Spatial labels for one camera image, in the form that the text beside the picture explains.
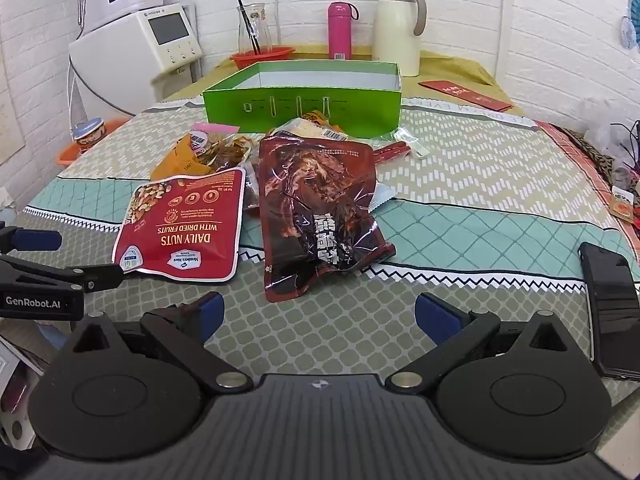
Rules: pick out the orange plastic tray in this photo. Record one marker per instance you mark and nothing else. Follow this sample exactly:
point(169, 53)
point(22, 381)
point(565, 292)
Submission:
point(65, 157)

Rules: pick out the green cardboard box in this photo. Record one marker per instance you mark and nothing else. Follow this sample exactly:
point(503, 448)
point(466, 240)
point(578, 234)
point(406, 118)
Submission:
point(300, 110)

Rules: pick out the pink patterned cloth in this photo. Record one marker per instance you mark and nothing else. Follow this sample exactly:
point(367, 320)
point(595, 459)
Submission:
point(580, 155)

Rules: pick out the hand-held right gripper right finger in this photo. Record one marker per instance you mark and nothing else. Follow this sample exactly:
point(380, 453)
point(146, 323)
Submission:
point(434, 317)

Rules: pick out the black smartphone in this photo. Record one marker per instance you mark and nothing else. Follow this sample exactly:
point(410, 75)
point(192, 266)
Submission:
point(610, 310)

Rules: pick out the white countertop water dispenser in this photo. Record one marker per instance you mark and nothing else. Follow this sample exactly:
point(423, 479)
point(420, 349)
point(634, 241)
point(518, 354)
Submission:
point(125, 65)

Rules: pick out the pink water bottle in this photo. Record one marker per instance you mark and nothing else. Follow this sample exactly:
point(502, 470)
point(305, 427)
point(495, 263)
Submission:
point(341, 30)

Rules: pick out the blue paper fan decoration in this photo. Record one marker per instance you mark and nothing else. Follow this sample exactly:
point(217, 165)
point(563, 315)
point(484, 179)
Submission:
point(631, 25)

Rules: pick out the cream thermos jug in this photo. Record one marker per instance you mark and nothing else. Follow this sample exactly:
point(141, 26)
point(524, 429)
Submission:
point(395, 35)

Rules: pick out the white plastic bag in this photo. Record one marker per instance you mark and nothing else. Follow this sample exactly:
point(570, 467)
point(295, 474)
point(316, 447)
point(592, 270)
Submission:
point(607, 140)

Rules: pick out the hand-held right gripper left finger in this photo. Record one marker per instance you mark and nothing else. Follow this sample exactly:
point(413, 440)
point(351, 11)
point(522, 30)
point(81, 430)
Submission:
point(212, 310)

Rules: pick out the red envelope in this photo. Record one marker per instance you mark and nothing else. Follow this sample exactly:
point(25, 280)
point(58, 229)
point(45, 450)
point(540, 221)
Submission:
point(465, 94)

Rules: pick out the dark brown snack packet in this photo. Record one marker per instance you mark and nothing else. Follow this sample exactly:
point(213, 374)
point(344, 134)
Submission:
point(251, 190)

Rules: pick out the clear glass carafe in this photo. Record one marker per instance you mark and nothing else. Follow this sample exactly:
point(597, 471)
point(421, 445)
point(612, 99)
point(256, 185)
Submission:
point(261, 25)

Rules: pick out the clear sausage packet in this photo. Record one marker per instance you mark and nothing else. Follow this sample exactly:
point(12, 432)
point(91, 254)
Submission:
point(395, 150)

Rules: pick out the patterned table cloth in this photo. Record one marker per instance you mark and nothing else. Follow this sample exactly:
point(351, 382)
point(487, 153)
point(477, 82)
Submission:
point(475, 175)

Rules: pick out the black straw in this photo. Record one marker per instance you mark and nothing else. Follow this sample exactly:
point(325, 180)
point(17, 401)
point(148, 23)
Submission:
point(248, 25)

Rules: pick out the red plastic basin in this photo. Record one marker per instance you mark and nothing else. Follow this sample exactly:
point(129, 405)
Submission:
point(281, 55)

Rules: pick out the orange snack packet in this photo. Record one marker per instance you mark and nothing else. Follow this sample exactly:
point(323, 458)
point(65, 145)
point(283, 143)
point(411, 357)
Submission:
point(172, 160)

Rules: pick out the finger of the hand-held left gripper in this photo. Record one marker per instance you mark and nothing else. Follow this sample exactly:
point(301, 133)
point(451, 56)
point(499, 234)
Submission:
point(37, 240)
point(65, 275)

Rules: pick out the blue-lidded cup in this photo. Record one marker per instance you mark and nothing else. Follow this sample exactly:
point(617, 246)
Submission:
point(89, 135)

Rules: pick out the pink snack packet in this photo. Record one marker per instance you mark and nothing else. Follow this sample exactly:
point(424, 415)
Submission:
point(227, 147)

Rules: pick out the red nuts pouch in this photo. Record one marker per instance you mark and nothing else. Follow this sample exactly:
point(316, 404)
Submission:
point(185, 225)

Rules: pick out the dark red snack pouch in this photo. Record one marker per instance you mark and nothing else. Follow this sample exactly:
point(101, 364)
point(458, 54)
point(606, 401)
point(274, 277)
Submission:
point(315, 200)

